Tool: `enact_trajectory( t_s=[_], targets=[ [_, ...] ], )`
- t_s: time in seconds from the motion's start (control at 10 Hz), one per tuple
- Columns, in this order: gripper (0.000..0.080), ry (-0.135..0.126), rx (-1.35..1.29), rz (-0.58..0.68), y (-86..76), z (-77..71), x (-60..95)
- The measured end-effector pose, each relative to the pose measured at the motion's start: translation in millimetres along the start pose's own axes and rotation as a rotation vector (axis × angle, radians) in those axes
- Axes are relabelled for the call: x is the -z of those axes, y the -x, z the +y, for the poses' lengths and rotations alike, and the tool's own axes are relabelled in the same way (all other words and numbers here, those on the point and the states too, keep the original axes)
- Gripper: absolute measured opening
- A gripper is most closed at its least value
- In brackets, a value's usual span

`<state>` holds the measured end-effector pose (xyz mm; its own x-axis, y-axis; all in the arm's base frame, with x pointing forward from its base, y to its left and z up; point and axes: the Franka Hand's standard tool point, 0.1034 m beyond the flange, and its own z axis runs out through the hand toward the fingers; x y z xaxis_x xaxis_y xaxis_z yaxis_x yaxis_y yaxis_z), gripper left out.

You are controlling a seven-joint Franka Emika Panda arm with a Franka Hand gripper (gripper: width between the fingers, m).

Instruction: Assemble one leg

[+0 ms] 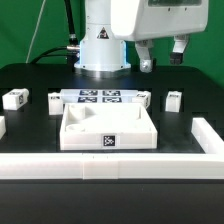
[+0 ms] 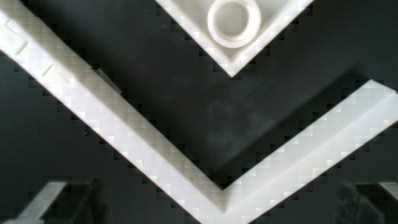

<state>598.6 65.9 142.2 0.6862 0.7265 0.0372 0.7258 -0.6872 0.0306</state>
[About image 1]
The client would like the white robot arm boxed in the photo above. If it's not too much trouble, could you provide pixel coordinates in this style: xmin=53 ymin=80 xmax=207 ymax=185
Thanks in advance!
xmin=74 ymin=0 xmax=209 ymax=77

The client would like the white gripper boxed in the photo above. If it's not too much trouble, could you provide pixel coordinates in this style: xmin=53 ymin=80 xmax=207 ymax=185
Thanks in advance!
xmin=110 ymin=0 xmax=209 ymax=73

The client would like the white U-shaped obstacle fence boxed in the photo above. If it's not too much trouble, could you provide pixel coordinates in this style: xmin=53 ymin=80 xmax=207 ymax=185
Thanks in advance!
xmin=0 ymin=116 xmax=224 ymax=180

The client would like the white square tabletop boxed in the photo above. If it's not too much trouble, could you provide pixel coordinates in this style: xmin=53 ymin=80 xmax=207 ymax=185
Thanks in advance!
xmin=60 ymin=103 xmax=157 ymax=150

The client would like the black cable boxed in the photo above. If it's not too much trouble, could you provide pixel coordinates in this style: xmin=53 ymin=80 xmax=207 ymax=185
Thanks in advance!
xmin=29 ymin=0 xmax=82 ymax=65

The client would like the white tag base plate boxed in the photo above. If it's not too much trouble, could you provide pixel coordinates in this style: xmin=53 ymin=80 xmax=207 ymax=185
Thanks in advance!
xmin=60 ymin=89 xmax=138 ymax=103

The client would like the white thin cable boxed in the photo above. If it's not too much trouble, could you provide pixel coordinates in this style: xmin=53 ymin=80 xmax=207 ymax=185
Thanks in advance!
xmin=25 ymin=0 xmax=47 ymax=64

